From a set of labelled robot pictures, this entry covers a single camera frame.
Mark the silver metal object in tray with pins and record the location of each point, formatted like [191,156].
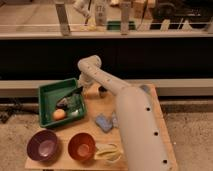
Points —
[74,113]

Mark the grey crumpled cloth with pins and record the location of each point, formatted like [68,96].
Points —
[114,120]

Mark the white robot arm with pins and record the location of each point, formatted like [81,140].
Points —
[141,138]

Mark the small dark cup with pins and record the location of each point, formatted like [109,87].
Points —
[102,92]

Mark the green plastic tray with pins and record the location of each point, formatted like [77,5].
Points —
[65,95]

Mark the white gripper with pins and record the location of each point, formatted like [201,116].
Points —
[85,82]

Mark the yellow banana peel toy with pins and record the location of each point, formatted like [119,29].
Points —
[108,152]

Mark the orange bowl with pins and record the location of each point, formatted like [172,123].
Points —
[81,147]

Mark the blue cup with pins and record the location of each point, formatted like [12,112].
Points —
[145,88]

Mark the purple bowl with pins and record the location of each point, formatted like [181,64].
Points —
[43,146]

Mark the wooden table board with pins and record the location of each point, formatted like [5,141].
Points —
[95,105]

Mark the orange fruit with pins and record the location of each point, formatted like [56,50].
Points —
[59,114]

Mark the blue sponge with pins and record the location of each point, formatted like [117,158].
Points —
[103,123]

